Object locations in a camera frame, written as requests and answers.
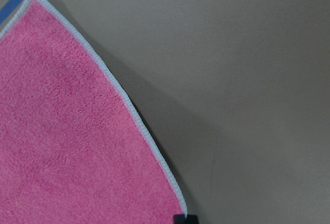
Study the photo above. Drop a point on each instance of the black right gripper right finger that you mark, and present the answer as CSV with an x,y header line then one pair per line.
x,y
192,219

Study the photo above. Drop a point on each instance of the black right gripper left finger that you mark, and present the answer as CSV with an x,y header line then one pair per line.
x,y
179,219

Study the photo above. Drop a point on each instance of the pink and grey towel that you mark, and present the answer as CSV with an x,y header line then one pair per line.
x,y
73,147

